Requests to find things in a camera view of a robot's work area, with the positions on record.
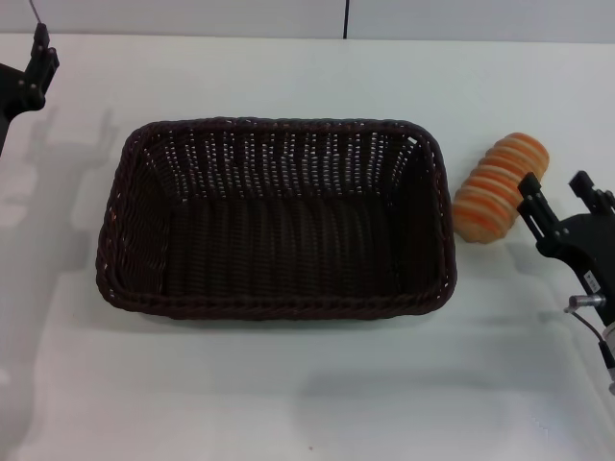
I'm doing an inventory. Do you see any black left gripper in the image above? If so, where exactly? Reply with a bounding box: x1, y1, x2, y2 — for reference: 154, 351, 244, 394
0, 22, 61, 162

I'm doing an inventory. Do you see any dark brown woven basket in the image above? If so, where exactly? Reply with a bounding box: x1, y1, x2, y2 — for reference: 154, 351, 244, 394
94, 115, 457, 322

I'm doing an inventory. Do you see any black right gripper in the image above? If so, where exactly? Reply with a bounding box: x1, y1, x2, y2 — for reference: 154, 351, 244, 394
516, 168, 615, 330

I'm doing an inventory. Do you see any thin right arm cable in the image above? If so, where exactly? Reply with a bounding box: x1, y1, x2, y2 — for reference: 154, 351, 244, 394
562, 293, 615, 385

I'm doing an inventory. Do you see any orange striped bread roll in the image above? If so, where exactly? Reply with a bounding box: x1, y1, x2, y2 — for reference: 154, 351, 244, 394
453, 132, 551, 247

